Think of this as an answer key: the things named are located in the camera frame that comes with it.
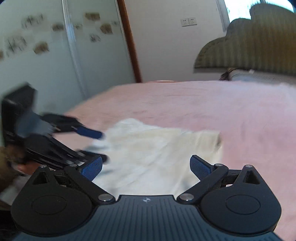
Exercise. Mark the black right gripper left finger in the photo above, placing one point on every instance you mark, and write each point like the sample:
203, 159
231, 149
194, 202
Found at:
53, 203

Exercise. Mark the white wall socket plate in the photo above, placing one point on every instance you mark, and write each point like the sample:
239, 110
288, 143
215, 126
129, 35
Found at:
188, 22

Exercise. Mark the brown wooden door frame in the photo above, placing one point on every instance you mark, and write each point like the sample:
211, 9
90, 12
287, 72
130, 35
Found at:
129, 40

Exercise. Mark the olive striped padded headboard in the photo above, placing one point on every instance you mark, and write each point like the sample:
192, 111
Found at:
265, 42

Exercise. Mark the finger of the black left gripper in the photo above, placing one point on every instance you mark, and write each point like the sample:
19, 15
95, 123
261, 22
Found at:
66, 124
60, 152

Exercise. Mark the person's left hand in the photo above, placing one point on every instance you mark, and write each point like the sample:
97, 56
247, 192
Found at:
28, 168

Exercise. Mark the cream white fleece pants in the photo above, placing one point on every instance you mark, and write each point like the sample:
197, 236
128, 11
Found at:
151, 160

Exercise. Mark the blue framed window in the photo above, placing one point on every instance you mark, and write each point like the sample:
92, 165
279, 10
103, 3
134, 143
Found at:
230, 10

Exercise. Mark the pink floral bed blanket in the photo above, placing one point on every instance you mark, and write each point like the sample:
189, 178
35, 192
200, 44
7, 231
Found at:
256, 121

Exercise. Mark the frosted sliding wardrobe door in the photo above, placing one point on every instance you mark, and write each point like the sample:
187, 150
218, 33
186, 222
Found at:
68, 51

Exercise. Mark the patterned brown left sleeve forearm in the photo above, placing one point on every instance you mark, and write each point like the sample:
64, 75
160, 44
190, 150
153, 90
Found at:
7, 169

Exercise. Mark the striped pillow at headboard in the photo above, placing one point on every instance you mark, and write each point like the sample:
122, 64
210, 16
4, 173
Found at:
256, 76

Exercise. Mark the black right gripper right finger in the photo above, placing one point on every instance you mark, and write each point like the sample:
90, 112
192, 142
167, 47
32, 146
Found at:
234, 201

